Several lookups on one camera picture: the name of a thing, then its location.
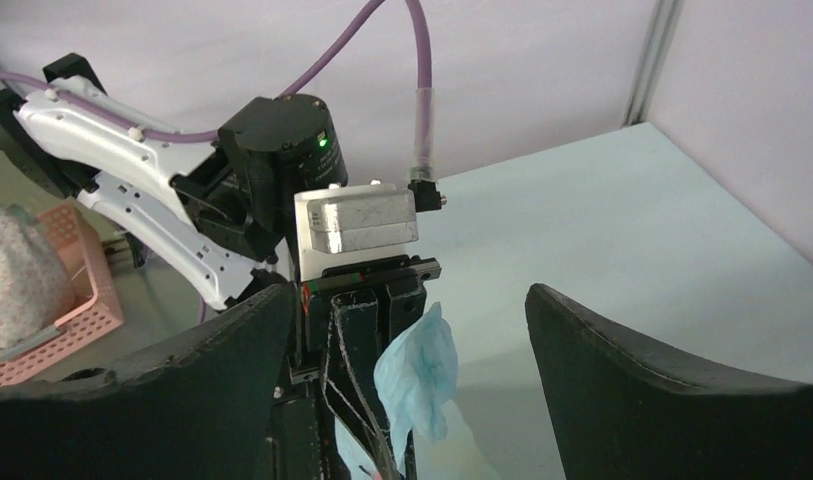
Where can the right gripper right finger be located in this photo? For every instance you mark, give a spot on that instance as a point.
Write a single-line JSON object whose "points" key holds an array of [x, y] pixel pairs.
{"points": [[624, 405]]}

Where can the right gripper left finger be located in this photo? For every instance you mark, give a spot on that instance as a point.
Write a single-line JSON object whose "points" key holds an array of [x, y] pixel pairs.
{"points": [[194, 406]]}

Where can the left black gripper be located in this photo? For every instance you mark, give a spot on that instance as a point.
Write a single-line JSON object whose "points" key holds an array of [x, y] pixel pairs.
{"points": [[346, 319]]}

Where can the light blue plastic bag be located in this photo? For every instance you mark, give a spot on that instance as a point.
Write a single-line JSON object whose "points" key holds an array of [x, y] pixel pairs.
{"points": [[416, 378]]}

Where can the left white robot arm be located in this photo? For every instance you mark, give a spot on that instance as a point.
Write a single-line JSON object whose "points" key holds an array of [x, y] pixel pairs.
{"points": [[217, 206]]}

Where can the pink plastic basket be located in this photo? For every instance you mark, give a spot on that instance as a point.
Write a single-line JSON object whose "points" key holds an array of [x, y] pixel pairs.
{"points": [[96, 310]]}

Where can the white patterned cloth bundle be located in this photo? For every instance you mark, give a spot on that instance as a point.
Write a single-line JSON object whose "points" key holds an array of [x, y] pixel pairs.
{"points": [[35, 286]]}

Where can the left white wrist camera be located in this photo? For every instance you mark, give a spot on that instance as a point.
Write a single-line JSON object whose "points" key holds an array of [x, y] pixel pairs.
{"points": [[341, 226]]}

